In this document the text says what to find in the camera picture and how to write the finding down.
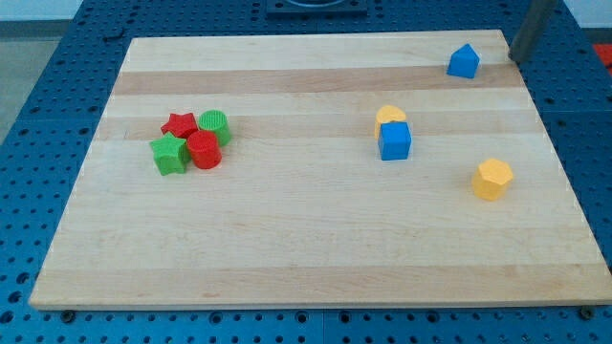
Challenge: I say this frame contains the blue cube block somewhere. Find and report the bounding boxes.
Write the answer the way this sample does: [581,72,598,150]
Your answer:
[378,121,412,161]

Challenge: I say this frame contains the red cylinder block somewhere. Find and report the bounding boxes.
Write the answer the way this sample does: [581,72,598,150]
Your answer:
[186,130,222,169]

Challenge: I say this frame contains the blue triangle block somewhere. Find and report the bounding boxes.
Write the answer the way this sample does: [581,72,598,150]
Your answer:
[447,44,480,78]

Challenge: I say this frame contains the wooden board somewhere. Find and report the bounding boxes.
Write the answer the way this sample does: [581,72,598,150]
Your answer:
[30,30,611,311]

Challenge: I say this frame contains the yellow heart block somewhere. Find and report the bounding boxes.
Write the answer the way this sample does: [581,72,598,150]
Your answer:
[374,105,406,140]

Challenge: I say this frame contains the green star block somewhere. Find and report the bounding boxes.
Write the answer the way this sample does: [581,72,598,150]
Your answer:
[149,132,191,176]

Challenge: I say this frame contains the red object at right edge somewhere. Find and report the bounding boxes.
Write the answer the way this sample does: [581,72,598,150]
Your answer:
[593,43,612,74]

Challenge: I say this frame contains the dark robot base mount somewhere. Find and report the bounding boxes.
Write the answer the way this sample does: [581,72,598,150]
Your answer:
[265,0,368,16]

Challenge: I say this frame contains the red star block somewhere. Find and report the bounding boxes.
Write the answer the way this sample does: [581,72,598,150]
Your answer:
[161,113,198,139]

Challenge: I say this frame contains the green cylinder block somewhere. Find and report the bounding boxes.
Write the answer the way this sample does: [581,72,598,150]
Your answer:
[197,109,232,146]

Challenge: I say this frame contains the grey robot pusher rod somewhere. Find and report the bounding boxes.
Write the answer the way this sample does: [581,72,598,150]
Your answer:
[508,0,558,64]

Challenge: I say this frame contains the yellow hexagon block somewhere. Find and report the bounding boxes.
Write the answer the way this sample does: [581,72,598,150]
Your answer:
[471,159,514,202]

